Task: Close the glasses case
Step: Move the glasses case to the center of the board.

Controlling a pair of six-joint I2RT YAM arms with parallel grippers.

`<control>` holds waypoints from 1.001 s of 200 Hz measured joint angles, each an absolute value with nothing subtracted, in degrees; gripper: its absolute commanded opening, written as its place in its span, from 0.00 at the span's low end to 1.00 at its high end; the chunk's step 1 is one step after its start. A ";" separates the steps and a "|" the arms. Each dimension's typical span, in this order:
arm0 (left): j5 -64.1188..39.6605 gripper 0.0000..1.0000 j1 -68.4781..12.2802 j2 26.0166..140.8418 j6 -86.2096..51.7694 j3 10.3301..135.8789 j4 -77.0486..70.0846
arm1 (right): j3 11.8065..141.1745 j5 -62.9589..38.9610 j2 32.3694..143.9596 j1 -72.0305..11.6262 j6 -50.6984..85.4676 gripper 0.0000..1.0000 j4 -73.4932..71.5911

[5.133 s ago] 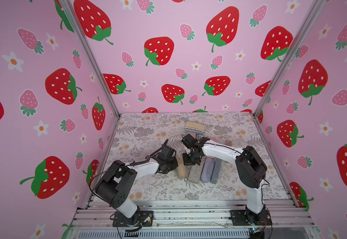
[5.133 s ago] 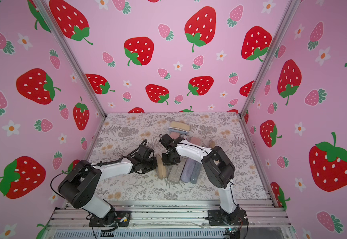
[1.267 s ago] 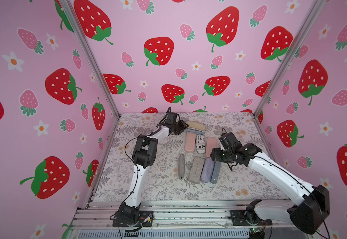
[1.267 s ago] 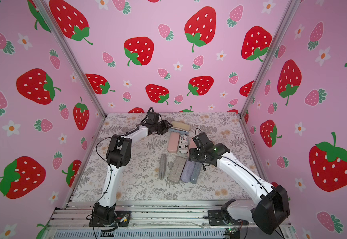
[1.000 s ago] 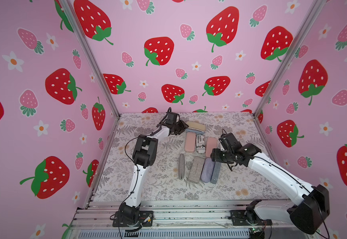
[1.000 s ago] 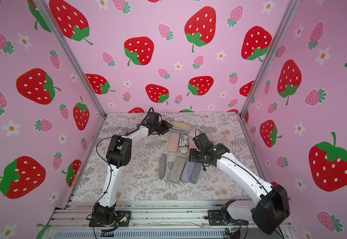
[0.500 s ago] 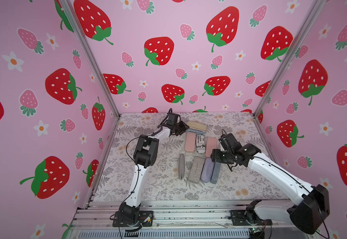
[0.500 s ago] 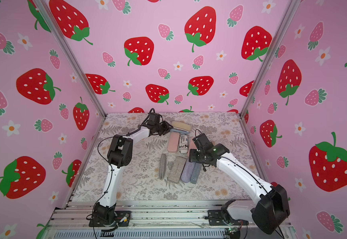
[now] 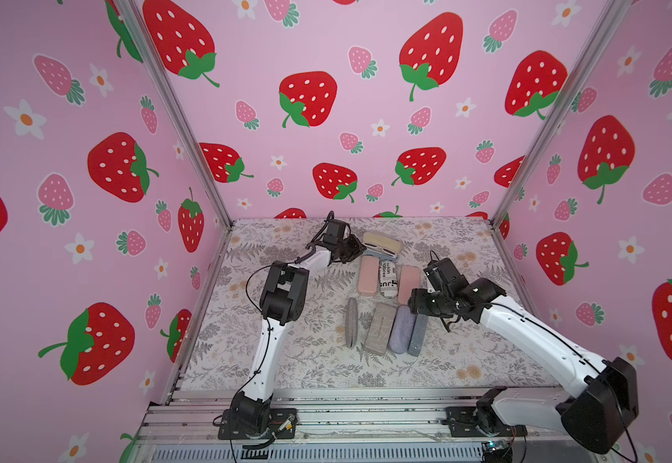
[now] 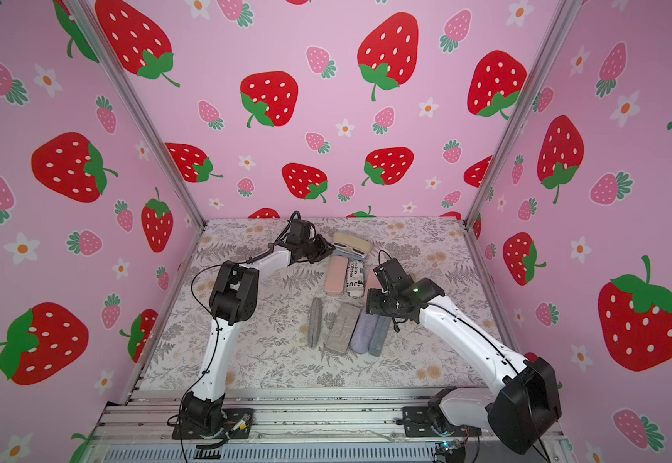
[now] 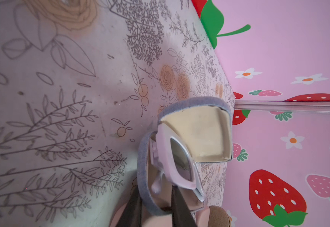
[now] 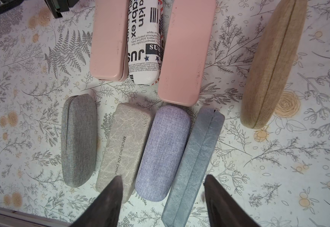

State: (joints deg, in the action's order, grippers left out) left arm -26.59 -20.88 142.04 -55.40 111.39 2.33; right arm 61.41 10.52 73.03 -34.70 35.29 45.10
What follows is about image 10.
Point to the newspaper print glasses case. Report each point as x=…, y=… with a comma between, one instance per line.
x=355, y=281

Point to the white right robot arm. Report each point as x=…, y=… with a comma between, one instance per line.
x=524, y=401

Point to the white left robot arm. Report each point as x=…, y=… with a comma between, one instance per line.
x=233, y=301

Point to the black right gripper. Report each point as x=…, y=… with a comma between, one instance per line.
x=379, y=301

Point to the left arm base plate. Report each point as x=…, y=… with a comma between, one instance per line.
x=228, y=423

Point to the pink glasses case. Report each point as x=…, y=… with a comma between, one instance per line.
x=336, y=276

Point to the aluminium corner post left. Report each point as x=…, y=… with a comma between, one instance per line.
x=83, y=12

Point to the purple case brown lining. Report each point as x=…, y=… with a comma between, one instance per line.
x=364, y=331

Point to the aluminium corner post right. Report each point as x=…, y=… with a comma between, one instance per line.
x=550, y=47

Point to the blue fabric glasses case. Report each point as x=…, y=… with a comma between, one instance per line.
x=351, y=246

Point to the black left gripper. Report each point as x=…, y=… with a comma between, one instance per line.
x=324, y=249

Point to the pink case black sunglasses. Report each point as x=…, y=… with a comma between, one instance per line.
x=372, y=281

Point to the aluminium corner post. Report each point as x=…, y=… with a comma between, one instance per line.
x=550, y=47
x=83, y=12

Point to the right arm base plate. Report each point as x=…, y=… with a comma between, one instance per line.
x=424, y=421

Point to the aluminium rail frame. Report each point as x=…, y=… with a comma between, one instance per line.
x=287, y=425

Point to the grey fabric glasses case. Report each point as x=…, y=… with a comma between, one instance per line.
x=315, y=322

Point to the grey case teal lining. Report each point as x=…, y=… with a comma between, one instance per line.
x=340, y=334

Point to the green case purple glasses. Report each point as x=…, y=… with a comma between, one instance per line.
x=379, y=336

